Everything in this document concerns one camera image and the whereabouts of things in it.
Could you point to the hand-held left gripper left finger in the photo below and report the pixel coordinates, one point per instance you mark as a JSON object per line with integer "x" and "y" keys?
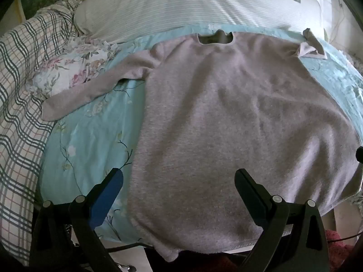
{"x": 106, "y": 197}

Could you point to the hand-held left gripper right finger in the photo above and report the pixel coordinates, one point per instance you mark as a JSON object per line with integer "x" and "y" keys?
{"x": 259, "y": 212}

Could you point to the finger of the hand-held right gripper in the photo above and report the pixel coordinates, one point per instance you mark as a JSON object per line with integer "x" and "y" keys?
{"x": 360, "y": 154}

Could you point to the pink-grey knit sweater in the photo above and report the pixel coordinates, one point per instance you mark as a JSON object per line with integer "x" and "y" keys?
{"x": 227, "y": 119}

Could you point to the light blue floral bedsheet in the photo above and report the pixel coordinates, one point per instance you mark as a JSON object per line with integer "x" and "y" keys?
{"x": 93, "y": 136}

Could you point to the red fuzzy cloth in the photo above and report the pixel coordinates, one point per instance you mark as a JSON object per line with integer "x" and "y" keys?
{"x": 337, "y": 249}

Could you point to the green plaid blanket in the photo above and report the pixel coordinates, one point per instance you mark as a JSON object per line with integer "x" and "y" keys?
{"x": 19, "y": 104}

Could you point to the white floral cloth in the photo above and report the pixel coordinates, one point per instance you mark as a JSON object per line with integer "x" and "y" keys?
{"x": 82, "y": 62}

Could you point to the white striped pillow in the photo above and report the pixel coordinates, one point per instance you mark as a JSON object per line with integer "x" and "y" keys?
{"x": 184, "y": 5}

